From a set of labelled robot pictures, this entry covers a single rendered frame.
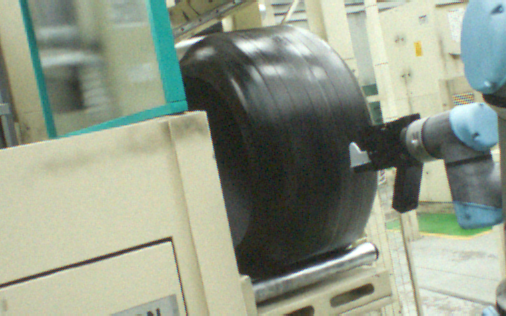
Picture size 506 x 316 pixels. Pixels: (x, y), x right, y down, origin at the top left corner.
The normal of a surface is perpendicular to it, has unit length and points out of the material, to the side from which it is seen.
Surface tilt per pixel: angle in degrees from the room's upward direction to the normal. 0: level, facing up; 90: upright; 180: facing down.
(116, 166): 90
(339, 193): 111
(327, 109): 75
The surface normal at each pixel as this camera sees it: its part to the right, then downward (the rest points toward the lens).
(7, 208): 0.48, -0.04
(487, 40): -1.00, 0.06
